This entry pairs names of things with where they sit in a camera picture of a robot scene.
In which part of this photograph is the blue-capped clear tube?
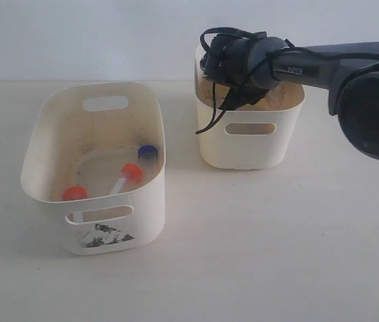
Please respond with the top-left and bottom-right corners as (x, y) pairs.
(138, 144), (158, 168)

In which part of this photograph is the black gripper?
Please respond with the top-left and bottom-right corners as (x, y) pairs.
(200, 33), (267, 111)

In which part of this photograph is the cream plastic bin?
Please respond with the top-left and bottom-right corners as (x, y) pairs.
(194, 42), (307, 171)

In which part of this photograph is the white bin with sticker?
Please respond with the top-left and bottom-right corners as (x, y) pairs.
(20, 82), (166, 256)

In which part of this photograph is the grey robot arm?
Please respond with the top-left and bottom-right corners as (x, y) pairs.
(199, 28), (379, 160)

